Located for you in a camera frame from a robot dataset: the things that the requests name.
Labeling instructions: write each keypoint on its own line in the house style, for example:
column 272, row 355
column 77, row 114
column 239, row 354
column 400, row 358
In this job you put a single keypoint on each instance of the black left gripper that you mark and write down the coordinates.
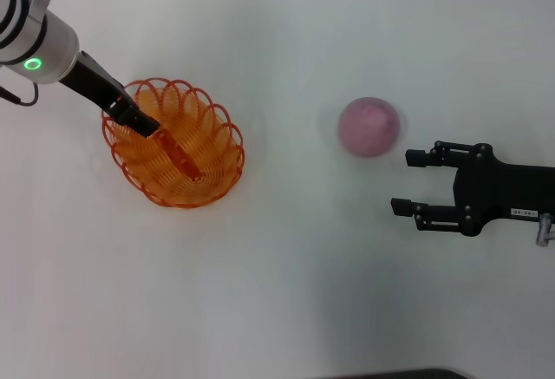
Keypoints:
column 95, row 84

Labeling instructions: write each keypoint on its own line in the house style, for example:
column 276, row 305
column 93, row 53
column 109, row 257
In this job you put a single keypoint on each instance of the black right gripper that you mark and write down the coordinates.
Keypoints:
column 503, row 188

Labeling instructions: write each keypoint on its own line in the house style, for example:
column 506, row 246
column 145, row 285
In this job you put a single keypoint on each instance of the pink peach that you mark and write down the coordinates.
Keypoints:
column 368, row 127

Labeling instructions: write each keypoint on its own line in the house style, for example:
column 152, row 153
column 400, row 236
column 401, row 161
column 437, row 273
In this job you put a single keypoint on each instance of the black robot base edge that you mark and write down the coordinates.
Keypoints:
column 412, row 374

